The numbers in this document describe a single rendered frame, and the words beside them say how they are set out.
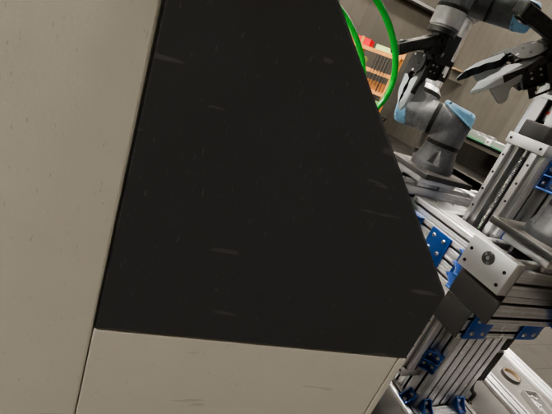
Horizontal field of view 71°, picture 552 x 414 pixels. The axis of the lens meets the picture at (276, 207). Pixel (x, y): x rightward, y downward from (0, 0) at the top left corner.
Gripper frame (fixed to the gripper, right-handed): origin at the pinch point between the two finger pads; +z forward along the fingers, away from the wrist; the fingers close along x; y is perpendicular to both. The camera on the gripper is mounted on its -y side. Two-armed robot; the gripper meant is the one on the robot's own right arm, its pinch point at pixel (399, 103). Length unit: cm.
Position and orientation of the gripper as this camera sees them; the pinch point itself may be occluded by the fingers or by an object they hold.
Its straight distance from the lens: 111.7
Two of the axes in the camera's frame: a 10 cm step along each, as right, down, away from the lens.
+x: -2.1, -4.5, 8.7
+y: 9.2, 2.1, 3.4
